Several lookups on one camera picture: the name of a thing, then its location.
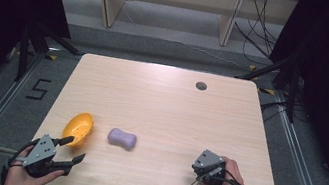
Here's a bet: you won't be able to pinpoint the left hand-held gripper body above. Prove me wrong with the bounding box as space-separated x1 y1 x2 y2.
20 130 62 181

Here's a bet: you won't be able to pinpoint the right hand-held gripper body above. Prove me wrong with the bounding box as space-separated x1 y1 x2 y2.
188 146 230 185

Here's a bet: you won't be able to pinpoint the yellow soap dish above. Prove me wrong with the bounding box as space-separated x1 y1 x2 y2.
59 109 97 152

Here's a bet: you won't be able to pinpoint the purple soap bar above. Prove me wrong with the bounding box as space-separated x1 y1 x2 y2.
105 126 140 153

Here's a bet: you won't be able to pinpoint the person's left hand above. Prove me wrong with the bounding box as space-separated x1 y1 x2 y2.
3 142 69 185

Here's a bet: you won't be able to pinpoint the black metal stand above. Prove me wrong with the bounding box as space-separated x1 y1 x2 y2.
11 18 87 93
229 46 306 124

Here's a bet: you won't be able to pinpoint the light wooden shelf unit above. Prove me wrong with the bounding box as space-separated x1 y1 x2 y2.
42 0 298 58

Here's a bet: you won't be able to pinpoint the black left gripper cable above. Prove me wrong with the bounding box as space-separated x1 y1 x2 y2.
0 133 41 185

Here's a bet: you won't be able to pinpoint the grey table cable grommet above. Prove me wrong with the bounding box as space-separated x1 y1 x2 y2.
194 81 209 92

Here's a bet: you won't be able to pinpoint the black floor cables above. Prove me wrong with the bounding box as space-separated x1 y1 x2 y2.
256 96 313 131

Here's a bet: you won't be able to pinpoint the thin white floor cable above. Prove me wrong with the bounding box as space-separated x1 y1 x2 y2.
114 0 258 71

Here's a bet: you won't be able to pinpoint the bundle of black cables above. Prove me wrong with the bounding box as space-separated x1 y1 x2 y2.
227 0 291 69

